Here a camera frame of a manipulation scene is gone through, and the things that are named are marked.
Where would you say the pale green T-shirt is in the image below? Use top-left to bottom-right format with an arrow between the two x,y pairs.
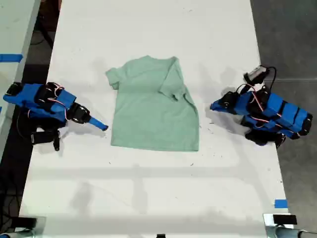
105,55 -> 200,152

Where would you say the long blue tape strip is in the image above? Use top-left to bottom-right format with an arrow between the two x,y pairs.
0,54 -> 24,62

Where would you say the white side table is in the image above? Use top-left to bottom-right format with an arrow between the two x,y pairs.
0,0 -> 42,156

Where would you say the short blue tape piece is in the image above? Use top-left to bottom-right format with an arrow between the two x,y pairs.
274,198 -> 288,209

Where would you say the small black box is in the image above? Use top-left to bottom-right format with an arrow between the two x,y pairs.
17,216 -> 38,228
272,214 -> 298,226

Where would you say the grey pipe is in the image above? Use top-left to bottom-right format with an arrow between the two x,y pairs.
268,225 -> 317,238

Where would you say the black camera box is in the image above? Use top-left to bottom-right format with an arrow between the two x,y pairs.
30,130 -> 61,152
243,65 -> 270,84

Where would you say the black camera cable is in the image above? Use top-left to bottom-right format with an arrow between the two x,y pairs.
265,66 -> 277,96

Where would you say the black floor cable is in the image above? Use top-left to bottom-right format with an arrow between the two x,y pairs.
31,14 -> 55,49

